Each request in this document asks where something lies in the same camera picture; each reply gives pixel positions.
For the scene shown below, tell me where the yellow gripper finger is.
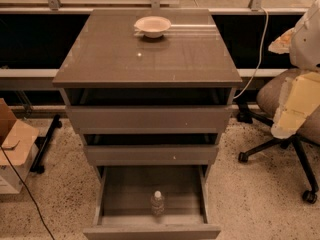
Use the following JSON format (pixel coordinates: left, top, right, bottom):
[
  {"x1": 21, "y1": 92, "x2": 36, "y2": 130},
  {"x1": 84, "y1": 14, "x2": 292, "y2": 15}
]
[
  {"x1": 271, "y1": 72, "x2": 320, "y2": 139},
  {"x1": 268, "y1": 28, "x2": 294, "y2": 54}
]

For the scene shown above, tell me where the clear plastic water bottle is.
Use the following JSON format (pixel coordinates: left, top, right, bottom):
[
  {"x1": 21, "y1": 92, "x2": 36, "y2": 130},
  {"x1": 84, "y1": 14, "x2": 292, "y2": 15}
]
[{"x1": 150, "y1": 191, "x2": 165, "y2": 216}]

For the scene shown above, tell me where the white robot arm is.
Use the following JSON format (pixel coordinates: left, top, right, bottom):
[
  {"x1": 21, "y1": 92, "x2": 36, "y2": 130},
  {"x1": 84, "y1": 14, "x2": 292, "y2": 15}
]
[{"x1": 268, "y1": 0, "x2": 320, "y2": 139}]

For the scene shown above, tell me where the grey drawer cabinet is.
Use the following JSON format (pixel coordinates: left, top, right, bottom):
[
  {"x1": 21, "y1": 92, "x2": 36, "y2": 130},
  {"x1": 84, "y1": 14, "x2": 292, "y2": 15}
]
[{"x1": 52, "y1": 8, "x2": 243, "y2": 182}]

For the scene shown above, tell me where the grey middle drawer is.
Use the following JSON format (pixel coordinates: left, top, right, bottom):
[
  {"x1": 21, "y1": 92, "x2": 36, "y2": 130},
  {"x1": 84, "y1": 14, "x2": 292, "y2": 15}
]
[{"x1": 84, "y1": 145, "x2": 218, "y2": 166}]

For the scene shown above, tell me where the grey drawer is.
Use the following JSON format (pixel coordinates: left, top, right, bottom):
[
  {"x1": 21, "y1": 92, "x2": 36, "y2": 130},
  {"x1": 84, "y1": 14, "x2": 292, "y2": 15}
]
[
  {"x1": 66, "y1": 106, "x2": 231, "y2": 134},
  {"x1": 83, "y1": 165, "x2": 220, "y2": 240},
  {"x1": 84, "y1": 145, "x2": 218, "y2": 166}
]

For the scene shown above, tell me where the grey bottom drawer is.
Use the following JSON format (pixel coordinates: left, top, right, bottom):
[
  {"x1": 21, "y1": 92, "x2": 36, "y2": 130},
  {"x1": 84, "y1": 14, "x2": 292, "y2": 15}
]
[{"x1": 83, "y1": 165, "x2": 220, "y2": 240}]

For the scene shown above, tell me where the grey top drawer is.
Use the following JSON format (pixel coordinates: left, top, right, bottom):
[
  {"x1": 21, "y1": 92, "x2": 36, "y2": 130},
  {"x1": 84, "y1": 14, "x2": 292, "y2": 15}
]
[{"x1": 66, "y1": 106, "x2": 231, "y2": 134}]

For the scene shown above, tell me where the brown office chair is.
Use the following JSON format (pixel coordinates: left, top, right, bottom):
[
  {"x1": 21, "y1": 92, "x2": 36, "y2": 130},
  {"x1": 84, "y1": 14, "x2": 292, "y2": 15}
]
[{"x1": 236, "y1": 69, "x2": 320, "y2": 204}]

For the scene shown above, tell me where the white bowl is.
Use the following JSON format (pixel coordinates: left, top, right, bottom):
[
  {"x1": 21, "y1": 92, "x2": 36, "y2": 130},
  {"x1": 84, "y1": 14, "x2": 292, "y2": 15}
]
[{"x1": 134, "y1": 16, "x2": 171, "y2": 38}]

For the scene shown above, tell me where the black stand foot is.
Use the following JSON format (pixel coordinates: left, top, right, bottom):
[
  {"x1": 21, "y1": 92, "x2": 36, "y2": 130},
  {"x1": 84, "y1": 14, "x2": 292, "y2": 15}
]
[{"x1": 30, "y1": 114, "x2": 62, "y2": 174}]

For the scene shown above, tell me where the cardboard box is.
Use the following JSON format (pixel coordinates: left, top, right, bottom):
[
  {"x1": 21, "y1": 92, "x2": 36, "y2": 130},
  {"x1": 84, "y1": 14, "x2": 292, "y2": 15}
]
[{"x1": 0, "y1": 98, "x2": 39, "y2": 194}]

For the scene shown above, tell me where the white hanging cable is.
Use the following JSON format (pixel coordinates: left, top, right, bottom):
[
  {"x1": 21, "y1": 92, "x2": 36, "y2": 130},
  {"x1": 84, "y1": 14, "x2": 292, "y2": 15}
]
[{"x1": 233, "y1": 7, "x2": 270, "y2": 101}]

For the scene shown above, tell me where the black floor cable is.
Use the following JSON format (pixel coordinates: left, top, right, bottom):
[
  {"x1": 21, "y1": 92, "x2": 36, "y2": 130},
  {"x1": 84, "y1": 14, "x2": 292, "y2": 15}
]
[{"x1": 0, "y1": 145, "x2": 56, "y2": 240}]

